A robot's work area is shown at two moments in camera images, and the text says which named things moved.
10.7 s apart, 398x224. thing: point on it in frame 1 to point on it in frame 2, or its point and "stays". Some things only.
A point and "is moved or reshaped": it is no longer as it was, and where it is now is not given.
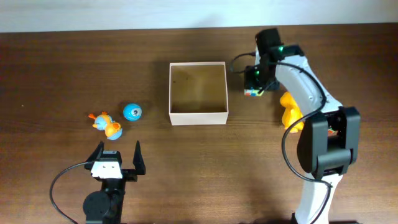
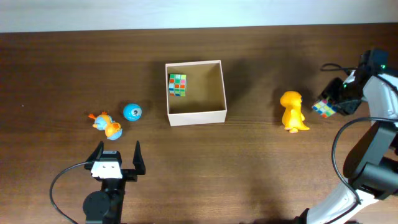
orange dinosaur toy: (291, 112) stays
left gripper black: (131, 174) stays
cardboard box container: (198, 93) stays
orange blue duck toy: (113, 130) stays
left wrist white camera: (106, 170) stays
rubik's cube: (332, 132) is moved or reshaped
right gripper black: (252, 82) to (345, 106)
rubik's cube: (252, 92) to (177, 84)
